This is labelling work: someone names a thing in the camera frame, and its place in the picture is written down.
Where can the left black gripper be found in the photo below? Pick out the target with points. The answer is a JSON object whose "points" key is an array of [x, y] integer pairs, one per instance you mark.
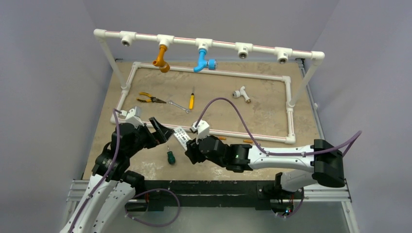
{"points": [[163, 133]]}

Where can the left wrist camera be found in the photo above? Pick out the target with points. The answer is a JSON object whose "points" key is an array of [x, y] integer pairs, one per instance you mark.
{"points": [[133, 117]]}

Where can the white plastic faucet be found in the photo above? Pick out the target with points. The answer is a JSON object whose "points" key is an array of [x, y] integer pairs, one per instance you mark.
{"points": [[241, 93]]}

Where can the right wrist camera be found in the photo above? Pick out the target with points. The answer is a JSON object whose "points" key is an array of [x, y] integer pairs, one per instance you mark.
{"points": [[200, 128]]}

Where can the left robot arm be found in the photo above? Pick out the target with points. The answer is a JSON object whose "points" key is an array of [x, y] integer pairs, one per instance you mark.
{"points": [[111, 183]]}

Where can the green stubby screwdriver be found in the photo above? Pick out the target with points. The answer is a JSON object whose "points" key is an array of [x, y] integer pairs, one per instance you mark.
{"points": [[171, 158]]}

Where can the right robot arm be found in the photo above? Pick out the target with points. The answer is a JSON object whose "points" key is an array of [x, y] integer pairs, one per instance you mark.
{"points": [[319, 162]]}

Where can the yellow screwdriver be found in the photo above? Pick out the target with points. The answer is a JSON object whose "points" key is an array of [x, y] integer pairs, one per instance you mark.
{"points": [[191, 101]]}

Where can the orange plastic faucet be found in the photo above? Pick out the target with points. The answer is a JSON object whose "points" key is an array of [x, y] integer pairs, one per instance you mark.
{"points": [[159, 62]]}

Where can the yellow handled pliers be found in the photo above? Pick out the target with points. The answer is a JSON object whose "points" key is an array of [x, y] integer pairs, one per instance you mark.
{"points": [[149, 98]]}

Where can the blue plastic faucet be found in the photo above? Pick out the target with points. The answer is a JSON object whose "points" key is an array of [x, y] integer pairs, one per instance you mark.
{"points": [[202, 63]]}

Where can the white remote control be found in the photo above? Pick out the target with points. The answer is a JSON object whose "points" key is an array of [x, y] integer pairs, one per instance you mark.
{"points": [[182, 137]]}

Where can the silver wrench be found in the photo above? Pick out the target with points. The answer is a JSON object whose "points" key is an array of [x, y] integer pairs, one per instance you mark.
{"points": [[179, 106]]}

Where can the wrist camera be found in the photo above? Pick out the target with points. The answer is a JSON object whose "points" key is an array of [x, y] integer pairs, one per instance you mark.
{"points": [[200, 128], [133, 117]]}

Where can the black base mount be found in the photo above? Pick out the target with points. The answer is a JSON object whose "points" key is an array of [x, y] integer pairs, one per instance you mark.
{"points": [[260, 195]]}

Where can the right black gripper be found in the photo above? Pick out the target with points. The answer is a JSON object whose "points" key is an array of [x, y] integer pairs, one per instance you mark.
{"points": [[192, 151]]}

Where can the white PVC pipe frame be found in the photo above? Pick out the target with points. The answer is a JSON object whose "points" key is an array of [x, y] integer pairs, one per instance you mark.
{"points": [[281, 54]]}

